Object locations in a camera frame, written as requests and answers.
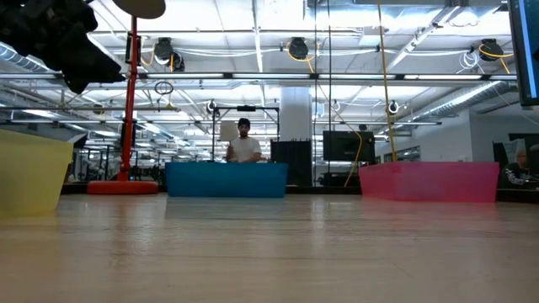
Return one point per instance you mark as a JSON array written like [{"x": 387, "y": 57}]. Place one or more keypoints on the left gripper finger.
[
  {"x": 101, "y": 69},
  {"x": 76, "y": 82}
]

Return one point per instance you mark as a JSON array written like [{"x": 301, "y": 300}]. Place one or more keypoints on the red desk lamp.
[{"x": 128, "y": 105}]

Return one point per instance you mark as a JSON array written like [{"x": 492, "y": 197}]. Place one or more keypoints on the yellow plastic bin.
[{"x": 31, "y": 172}]

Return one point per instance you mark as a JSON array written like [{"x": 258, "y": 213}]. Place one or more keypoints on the white paper sheet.
[{"x": 228, "y": 131}]

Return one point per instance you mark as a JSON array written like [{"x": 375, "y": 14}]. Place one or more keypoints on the person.
[
  {"x": 246, "y": 151},
  {"x": 513, "y": 174}
]

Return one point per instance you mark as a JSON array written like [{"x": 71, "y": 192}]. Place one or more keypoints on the blue plastic bin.
[{"x": 227, "y": 179}]

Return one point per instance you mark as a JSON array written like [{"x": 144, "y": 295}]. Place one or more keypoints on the black cabinet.
[{"x": 292, "y": 164}]

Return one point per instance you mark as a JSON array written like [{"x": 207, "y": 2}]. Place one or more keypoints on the pink plastic bin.
[{"x": 429, "y": 181}]

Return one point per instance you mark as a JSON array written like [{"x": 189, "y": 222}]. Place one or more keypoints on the large computer monitor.
[{"x": 526, "y": 50}]

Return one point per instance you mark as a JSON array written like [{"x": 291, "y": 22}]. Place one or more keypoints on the black stand frame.
[{"x": 252, "y": 108}]

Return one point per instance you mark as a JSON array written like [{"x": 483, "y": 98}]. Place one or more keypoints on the black wall screen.
[{"x": 348, "y": 145}]

